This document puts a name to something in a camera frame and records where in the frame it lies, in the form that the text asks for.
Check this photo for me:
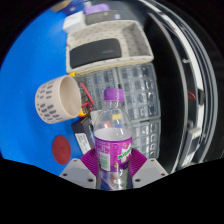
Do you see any clear bottle with purple label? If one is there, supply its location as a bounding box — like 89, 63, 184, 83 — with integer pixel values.
93, 87, 134, 191

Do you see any beige dotted storage tray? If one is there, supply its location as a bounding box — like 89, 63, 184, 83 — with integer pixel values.
65, 19, 155, 75

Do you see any yellow multimeter with red leads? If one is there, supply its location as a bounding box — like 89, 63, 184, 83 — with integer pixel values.
77, 81, 96, 118

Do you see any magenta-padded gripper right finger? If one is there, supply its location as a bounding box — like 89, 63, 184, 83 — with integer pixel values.
128, 147, 169, 189

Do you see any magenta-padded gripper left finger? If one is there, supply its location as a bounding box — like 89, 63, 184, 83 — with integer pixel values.
59, 148, 101, 190

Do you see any dark grey upright box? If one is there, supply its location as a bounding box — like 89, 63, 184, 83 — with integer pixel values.
84, 9, 121, 26

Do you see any black box with white label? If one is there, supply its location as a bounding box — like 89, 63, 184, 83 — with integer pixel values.
70, 114, 98, 156

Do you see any black rectangular speaker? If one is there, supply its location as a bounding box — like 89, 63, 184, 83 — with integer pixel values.
69, 37, 123, 69

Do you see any black overhead shelf unit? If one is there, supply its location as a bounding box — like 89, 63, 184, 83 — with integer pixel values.
143, 0, 221, 174

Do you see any flat round red coaster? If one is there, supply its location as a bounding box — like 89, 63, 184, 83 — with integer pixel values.
51, 135, 72, 166

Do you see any beige patterned cup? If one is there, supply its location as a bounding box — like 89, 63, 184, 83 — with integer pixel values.
34, 74, 83, 125

